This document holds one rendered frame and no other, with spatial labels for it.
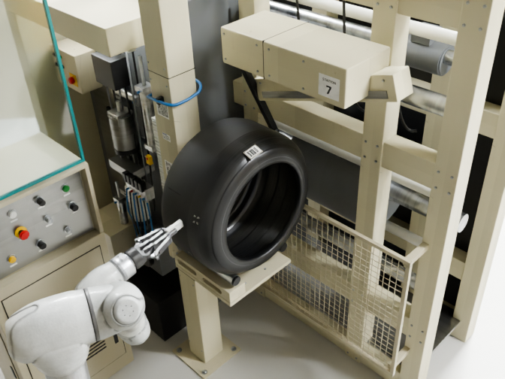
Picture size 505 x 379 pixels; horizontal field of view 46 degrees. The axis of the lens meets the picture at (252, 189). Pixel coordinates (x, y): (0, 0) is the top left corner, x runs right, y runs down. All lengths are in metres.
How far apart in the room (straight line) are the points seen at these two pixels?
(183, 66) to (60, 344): 1.22
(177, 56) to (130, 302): 1.11
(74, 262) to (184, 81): 0.97
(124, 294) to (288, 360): 1.97
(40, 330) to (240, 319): 2.17
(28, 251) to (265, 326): 1.43
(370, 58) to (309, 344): 1.81
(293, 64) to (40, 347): 1.25
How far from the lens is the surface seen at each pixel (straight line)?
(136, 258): 2.07
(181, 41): 2.26
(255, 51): 2.24
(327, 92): 2.05
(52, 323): 1.44
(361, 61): 2.04
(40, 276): 2.71
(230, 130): 2.22
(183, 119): 2.37
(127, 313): 1.43
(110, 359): 3.26
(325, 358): 3.32
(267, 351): 3.34
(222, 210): 2.10
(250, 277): 2.57
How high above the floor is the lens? 2.59
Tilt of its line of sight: 36 degrees down
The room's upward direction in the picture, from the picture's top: 3 degrees counter-clockwise
